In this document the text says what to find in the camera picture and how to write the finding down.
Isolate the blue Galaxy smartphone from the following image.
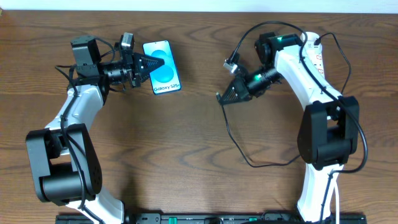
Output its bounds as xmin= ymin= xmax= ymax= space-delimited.
xmin=142 ymin=40 xmax=182 ymax=95

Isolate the white power strip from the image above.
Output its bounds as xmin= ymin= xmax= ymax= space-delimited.
xmin=303 ymin=32 xmax=325 ymax=78

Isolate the black charging cable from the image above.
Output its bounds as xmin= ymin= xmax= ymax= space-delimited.
xmin=216 ymin=32 xmax=352 ymax=169

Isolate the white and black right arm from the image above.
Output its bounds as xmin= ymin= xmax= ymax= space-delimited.
xmin=216 ymin=32 xmax=360 ymax=223

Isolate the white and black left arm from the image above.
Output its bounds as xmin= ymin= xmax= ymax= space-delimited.
xmin=25 ymin=32 xmax=165 ymax=223

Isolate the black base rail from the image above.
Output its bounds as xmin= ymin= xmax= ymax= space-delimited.
xmin=55 ymin=211 xmax=368 ymax=224

